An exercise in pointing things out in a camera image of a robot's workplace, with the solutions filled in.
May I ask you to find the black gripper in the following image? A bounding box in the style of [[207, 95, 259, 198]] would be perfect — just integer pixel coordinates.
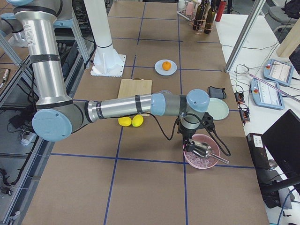
[[178, 112, 215, 152]]

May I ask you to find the orange fruit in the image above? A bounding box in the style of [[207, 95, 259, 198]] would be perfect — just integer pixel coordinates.
[[162, 61, 172, 71]]

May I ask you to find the light blue plate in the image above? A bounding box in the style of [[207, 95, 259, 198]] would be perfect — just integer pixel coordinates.
[[154, 59, 177, 76]]

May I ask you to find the light green plate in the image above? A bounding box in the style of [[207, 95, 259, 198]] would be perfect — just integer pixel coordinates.
[[207, 98, 229, 120]]

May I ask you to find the metal scoop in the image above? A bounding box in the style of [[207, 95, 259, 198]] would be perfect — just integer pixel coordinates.
[[192, 141, 229, 165]]

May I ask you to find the pink bowl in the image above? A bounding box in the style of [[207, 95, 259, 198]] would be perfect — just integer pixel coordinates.
[[183, 134, 220, 169]]

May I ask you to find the dark grey folded cloth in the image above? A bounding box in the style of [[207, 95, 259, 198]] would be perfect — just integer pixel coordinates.
[[208, 86, 227, 99]]

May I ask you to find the black power strip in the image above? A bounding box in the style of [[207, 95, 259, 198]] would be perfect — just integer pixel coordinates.
[[234, 92, 250, 124]]

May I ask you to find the yellow lemon far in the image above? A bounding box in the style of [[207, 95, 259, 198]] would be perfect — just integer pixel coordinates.
[[118, 116, 132, 127]]

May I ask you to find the bamboo cutting board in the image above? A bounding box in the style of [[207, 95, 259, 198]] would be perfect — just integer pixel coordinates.
[[117, 79, 153, 117]]

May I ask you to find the black monitor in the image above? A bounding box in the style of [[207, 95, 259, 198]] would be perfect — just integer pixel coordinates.
[[247, 109, 300, 208]]

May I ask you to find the teach pendant near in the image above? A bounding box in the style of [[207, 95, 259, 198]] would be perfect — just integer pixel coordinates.
[[250, 78, 285, 110]]

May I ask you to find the teach pendant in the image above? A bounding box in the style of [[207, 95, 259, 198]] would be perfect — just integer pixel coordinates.
[[263, 59, 294, 86], [250, 78, 285, 110]]

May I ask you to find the teach pendant far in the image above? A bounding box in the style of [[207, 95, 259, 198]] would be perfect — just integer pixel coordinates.
[[263, 59, 294, 86]]

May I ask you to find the dark wine bottle middle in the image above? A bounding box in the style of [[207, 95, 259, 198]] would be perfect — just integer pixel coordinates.
[[193, 0, 205, 31]]

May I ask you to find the pink cup upper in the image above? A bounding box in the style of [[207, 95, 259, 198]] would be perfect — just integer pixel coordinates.
[[186, 2, 194, 15]]

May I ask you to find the red bottle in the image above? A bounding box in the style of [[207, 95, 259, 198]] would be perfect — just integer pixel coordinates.
[[215, 0, 227, 22]]

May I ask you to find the metal stick green handle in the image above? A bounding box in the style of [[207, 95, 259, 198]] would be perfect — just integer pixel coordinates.
[[245, 72, 300, 102]]

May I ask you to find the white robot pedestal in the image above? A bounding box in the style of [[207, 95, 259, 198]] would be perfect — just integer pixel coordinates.
[[84, 0, 126, 77]]

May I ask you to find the copper wire bottle rack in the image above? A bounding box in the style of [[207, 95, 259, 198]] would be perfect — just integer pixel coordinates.
[[193, 1, 216, 34]]

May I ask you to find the aluminium frame post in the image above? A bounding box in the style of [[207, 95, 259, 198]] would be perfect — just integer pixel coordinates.
[[225, 0, 266, 73]]

